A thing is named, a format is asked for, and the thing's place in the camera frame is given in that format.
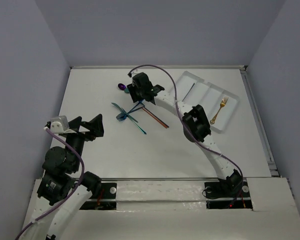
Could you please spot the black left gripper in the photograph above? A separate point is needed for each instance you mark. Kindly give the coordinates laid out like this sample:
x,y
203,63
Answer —
x,y
79,131

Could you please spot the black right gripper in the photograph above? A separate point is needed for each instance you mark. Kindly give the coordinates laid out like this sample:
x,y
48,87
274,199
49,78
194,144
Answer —
x,y
132,87

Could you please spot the teal plastic knife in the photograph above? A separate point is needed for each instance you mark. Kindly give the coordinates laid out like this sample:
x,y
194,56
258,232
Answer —
x,y
123,114

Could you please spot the iridescent metal fork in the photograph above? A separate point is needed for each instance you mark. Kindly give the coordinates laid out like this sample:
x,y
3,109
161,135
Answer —
x,y
135,122

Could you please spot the blue metal fork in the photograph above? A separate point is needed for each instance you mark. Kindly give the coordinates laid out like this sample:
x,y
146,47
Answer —
x,y
137,107

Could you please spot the dark teal chopstick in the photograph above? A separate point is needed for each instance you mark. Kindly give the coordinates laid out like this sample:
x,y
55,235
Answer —
x,y
188,92

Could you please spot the gold metal fork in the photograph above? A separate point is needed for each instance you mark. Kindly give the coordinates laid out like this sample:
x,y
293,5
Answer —
x,y
221,105

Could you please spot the teal plastic spoon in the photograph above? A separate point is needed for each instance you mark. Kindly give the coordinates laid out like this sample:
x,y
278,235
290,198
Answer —
x,y
126,90

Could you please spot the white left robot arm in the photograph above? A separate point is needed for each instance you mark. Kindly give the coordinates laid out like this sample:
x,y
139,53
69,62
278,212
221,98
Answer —
x,y
65,185

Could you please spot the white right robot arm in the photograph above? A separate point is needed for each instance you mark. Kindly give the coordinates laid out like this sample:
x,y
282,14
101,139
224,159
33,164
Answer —
x,y
196,128

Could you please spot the purple metal spoon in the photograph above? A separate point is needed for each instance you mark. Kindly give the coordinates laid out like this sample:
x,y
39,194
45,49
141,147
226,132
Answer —
x,y
121,86

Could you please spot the orange chopstick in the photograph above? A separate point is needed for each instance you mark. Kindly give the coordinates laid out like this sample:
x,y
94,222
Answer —
x,y
156,118

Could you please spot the dark red chopstick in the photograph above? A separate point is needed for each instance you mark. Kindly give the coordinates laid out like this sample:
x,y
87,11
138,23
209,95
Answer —
x,y
155,120

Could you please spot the white divided utensil tray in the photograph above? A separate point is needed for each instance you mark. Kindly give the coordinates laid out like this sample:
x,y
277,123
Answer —
x,y
211,86

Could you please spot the white foam front board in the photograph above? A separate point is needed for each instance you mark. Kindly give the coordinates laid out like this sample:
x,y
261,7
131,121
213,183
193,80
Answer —
x,y
174,210

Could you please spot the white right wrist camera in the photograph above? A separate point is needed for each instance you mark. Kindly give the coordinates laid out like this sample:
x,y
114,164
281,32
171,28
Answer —
x,y
132,73

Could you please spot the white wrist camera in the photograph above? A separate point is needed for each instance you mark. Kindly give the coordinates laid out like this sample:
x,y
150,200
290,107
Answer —
x,y
132,73
59,125

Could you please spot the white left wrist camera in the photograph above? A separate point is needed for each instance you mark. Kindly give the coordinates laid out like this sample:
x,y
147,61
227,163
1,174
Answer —
x,y
59,125

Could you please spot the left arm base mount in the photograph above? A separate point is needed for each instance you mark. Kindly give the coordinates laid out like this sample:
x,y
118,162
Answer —
x,y
105,200

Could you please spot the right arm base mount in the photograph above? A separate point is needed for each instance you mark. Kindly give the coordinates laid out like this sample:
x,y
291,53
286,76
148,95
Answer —
x,y
219,197

